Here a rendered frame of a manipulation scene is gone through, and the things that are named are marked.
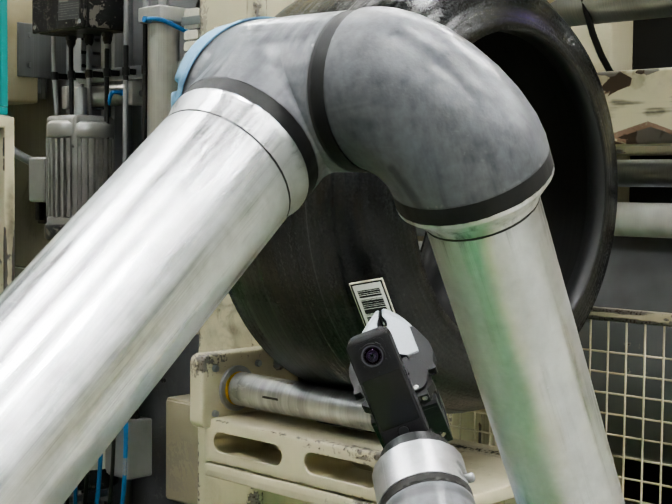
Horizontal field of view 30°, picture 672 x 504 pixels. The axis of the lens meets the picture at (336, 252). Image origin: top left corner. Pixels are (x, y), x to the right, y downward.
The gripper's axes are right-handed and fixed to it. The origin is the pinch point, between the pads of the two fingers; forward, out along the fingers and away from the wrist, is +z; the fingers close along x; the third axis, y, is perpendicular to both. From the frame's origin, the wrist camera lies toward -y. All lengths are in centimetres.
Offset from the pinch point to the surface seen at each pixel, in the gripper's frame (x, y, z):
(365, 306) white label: -1.5, 0.5, 2.6
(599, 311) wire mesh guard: 25, 41, 31
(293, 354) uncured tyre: -13.1, 11.2, 10.5
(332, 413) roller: -11.0, 18.1, 5.7
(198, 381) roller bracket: -28.1, 17.9, 18.6
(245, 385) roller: -22.3, 19.9, 17.1
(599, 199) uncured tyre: 29.3, 19.2, 28.8
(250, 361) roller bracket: -21.9, 21.8, 23.4
